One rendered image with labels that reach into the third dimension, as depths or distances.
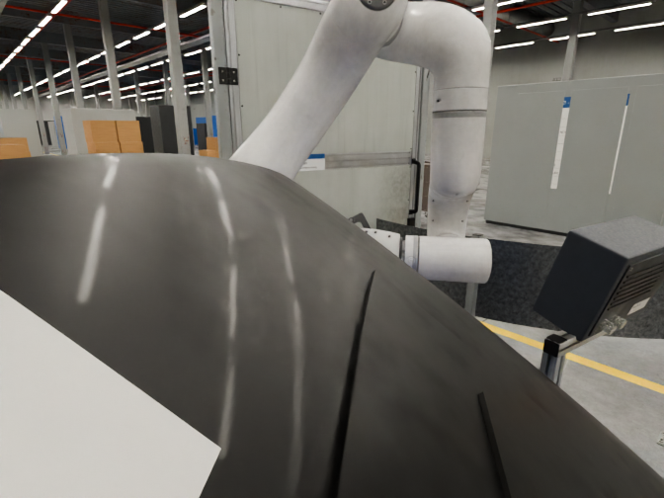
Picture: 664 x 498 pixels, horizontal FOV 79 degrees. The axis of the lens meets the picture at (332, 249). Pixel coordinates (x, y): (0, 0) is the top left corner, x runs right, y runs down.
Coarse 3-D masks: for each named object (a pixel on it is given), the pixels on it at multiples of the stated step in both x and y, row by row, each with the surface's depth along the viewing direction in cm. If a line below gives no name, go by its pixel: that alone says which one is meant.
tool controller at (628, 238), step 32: (608, 224) 81; (640, 224) 83; (576, 256) 75; (608, 256) 70; (640, 256) 70; (544, 288) 81; (576, 288) 76; (608, 288) 71; (640, 288) 78; (576, 320) 77; (608, 320) 76
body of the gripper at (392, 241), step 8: (368, 232) 78; (376, 232) 78; (384, 232) 78; (392, 232) 78; (376, 240) 78; (384, 240) 77; (392, 240) 77; (400, 240) 76; (392, 248) 76; (400, 248) 75; (400, 256) 75
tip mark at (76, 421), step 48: (0, 336) 3; (48, 336) 3; (0, 384) 2; (48, 384) 3; (96, 384) 3; (0, 432) 2; (48, 432) 2; (96, 432) 3; (144, 432) 3; (192, 432) 3; (0, 480) 2; (48, 480) 2; (96, 480) 2; (144, 480) 3; (192, 480) 3
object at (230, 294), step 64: (0, 192) 4; (64, 192) 4; (128, 192) 5; (192, 192) 6; (256, 192) 8; (0, 256) 3; (64, 256) 4; (128, 256) 4; (192, 256) 5; (256, 256) 6; (320, 256) 7; (384, 256) 10; (64, 320) 3; (128, 320) 3; (192, 320) 4; (256, 320) 5; (320, 320) 6; (384, 320) 7; (448, 320) 9; (192, 384) 3; (256, 384) 4; (320, 384) 5; (384, 384) 5; (448, 384) 6; (512, 384) 8; (256, 448) 3; (320, 448) 4; (384, 448) 4; (448, 448) 5; (512, 448) 6; (576, 448) 8
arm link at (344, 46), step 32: (352, 0) 56; (384, 0) 56; (320, 32) 62; (352, 32) 59; (384, 32) 58; (320, 64) 64; (352, 64) 63; (288, 96) 67; (320, 96) 65; (256, 128) 69; (288, 128) 67; (320, 128) 69; (256, 160) 66; (288, 160) 68
